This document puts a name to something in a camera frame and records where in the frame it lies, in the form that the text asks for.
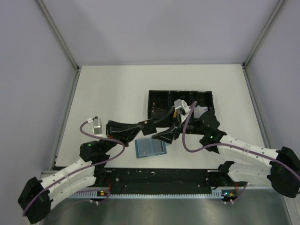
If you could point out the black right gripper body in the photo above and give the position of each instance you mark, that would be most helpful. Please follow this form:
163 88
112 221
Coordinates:
191 127

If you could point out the grey card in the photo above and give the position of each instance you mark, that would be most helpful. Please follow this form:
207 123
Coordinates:
158 146

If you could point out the black three-compartment tray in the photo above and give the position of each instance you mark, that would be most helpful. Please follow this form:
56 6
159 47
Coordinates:
202 98

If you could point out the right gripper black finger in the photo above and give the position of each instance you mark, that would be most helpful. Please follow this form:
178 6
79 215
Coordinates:
166 136
166 121

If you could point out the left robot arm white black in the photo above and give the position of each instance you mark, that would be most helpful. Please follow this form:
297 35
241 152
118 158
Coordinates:
39 197

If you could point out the aluminium frame profile left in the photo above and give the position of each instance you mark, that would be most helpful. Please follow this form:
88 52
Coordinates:
47 174

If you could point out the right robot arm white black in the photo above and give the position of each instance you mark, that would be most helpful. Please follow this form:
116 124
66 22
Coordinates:
279 169

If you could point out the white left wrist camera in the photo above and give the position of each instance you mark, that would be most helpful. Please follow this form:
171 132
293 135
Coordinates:
97 127

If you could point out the blue leather card holder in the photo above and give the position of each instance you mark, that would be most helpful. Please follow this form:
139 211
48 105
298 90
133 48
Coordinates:
151 149

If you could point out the black VIP cards stack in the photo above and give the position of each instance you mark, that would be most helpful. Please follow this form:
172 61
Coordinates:
158 108

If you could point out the dark card in left sleeve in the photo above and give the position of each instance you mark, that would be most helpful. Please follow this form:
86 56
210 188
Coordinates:
143 148

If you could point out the silver cards stack in tray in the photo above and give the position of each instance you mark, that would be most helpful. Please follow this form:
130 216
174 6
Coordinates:
199 111

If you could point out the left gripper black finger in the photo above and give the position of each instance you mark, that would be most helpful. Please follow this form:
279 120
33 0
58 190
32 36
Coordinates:
116 126
132 135

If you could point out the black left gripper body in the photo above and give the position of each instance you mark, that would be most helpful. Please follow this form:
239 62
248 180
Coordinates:
118 137

